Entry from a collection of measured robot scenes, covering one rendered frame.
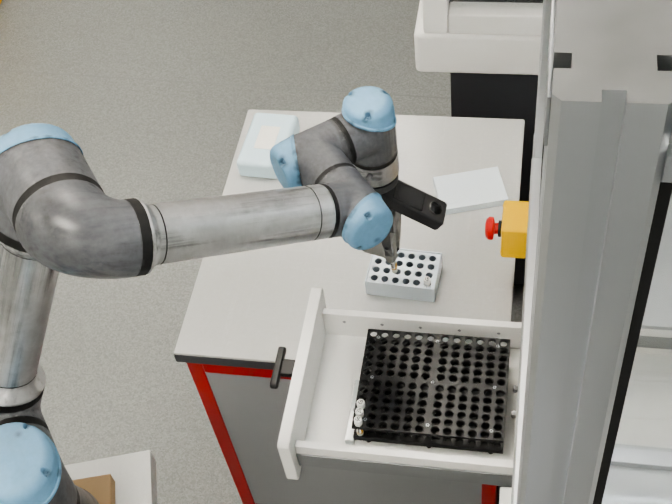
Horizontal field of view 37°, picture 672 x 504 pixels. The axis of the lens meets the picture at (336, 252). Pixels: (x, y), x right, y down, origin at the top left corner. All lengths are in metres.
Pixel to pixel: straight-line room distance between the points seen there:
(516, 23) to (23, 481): 1.24
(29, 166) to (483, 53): 1.10
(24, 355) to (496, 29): 1.11
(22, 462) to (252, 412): 0.62
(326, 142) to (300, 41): 2.10
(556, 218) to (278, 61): 3.12
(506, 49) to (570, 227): 1.71
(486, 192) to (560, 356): 1.50
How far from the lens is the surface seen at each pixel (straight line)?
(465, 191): 1.95
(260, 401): 1.93
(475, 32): 2.08
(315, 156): 1.44
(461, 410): 1.57
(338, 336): 1.69
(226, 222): 1.28
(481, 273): 1.85
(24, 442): 1.49
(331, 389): 1.64
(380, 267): 1.82
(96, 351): 2.84
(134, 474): 1.72
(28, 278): 1.39
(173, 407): 2.68
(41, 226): 1.23
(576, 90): 0.35
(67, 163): 1.28
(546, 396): 0.49
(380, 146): 1.50
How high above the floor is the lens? 2.23
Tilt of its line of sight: 51 degrees down
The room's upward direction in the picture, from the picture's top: 9 degrees counter-clockwise
